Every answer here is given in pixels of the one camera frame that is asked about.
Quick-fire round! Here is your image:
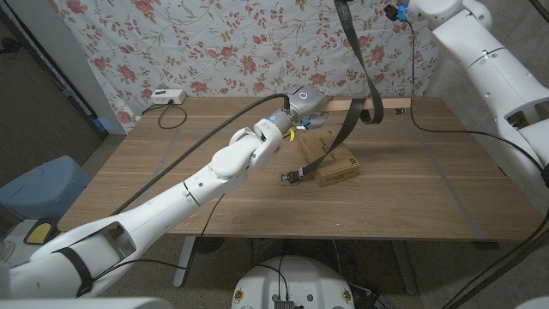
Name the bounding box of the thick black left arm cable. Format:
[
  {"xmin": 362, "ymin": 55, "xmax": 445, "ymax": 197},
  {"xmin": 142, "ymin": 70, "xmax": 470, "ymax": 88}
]
[{"xmin": 109, "ymin": 93, "xmax": 293, "ymax": 215}]

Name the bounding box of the grey metal table leg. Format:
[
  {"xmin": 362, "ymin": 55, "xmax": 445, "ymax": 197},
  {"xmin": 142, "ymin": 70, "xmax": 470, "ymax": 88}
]
[
  {"xmin": 173, "ymin": 235, "xmax": 198, "ymax": 288},
  {"xmin": 390, "ymin": 239, "xmax": 418, "ymax": 296}
]

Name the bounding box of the floral backdrop cloth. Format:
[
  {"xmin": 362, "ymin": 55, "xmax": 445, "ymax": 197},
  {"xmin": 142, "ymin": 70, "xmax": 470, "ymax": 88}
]
[{"xmin": 47, "ymin": 0, "xmax": 462, "ymax": 136}]

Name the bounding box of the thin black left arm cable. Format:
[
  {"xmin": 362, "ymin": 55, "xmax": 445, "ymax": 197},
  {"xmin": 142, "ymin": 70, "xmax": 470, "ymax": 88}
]
[{"xmin": 92, "ymin": 192, "xmax": 226, "ymax": 280}]

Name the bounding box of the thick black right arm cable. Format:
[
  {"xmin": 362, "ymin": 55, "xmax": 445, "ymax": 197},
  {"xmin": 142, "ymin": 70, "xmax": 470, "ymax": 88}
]
[{"xmin": 441, "ymin": 0, "xmax": 549, "ymax": 309}]

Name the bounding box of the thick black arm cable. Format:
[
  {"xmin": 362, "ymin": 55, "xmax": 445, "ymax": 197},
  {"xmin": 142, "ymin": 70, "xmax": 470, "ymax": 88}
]
[
  {"xmin": 109, "ymin": 93, "xmax": 293, "ymax": 215},
  {"xmin": 441, "ymin": 0, "xmax": 549, "ymax": 309}
]

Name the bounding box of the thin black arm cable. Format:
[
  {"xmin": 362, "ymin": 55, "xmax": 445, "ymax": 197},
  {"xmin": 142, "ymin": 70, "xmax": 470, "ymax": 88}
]
[
  {"xmin": 409, "ymin": 19, "xmax": 549, "ymax": 173},
  {"xmin": 92, "ymin": 192, "xmax": 226, "ymax": 280}
]

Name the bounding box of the brown cardboard package box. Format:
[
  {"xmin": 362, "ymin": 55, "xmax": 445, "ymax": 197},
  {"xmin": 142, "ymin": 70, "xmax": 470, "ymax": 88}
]
[{"xmin": 298, "ymin": 127, "xmax": 360, "ymax": 188}]

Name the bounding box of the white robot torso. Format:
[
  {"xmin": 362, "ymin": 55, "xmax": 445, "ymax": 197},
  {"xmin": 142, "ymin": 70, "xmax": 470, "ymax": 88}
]
[{"xmin": 231, "ymin": 255, "xmax": 356, "ymax": 309}]

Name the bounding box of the wooden slat clip hanger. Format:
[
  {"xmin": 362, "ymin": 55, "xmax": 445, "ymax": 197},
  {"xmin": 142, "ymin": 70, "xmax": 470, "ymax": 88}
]
[{"xmin": 323, "ymin": 97, "xmax": 412, "ymax": 115}]

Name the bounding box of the thin black power cord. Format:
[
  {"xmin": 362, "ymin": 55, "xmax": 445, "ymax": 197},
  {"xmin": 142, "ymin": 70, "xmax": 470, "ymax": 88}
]
[{"xmin": 141, "ymin": 101, "xmax": 189, "ymax": 130}]

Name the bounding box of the white power strip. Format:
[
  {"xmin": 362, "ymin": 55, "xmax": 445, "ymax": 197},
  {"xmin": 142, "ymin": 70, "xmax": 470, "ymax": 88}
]
[{"xmin": 150, "ymin": 88, "xmax": 187, "ymax": 106}]

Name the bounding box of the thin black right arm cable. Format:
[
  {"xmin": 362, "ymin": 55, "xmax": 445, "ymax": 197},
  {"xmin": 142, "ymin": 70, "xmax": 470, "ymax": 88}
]
[{"xmin": 409, "ymin": 19, "xmax": 549, "ymax": 173}]

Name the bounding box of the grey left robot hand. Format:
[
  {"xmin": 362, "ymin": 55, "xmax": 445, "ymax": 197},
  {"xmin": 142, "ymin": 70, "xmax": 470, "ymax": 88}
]
[{"xmin": 268, "ymin": 87, "xmax": 334, "ymax": 135}]

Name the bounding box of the yellow black slipper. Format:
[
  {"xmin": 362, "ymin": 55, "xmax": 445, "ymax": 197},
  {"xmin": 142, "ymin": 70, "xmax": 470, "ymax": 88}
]
[{"xmin": 23, "ymin": 218, "xmax": 61, "ymax": 245}]

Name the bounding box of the dark brown leather belt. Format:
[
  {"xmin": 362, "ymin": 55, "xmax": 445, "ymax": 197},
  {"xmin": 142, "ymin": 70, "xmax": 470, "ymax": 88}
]
[{"xmin": 281, "ymin": 0, "xmax": 385, "ymax": 186}]

